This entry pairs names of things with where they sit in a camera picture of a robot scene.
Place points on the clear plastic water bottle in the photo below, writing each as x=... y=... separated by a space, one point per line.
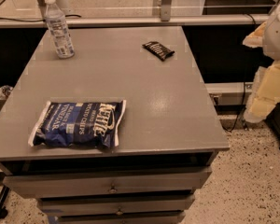
x=58 y=28

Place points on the grey lower rail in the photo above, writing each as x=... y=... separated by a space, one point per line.
x=235 y=93

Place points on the grey drawer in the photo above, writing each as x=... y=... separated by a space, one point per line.
x=117 y=205
x=172 y=217
x=105 y=183

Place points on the black rxbar chocolate bar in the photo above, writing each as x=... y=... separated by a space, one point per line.
x=158 y=50

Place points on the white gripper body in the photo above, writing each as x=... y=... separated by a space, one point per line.
x=278 y=34

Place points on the grey metal rail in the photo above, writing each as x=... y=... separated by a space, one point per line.
x=147 y=21

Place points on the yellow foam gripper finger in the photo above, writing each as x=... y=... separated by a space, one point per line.
x=265 y=93
x=254 y=40

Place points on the metal post bracket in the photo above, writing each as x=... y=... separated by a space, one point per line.
x=166 y=10

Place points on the grey top drawer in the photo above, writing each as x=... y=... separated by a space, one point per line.
x=105 y=183

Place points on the grey bottom drawer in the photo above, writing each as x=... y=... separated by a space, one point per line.
x=172 y=217

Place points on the grey middle drawer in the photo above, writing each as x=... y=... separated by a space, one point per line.
x=117 y=205

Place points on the blue kettle chips bag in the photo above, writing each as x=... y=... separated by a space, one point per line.
x=90 y=123

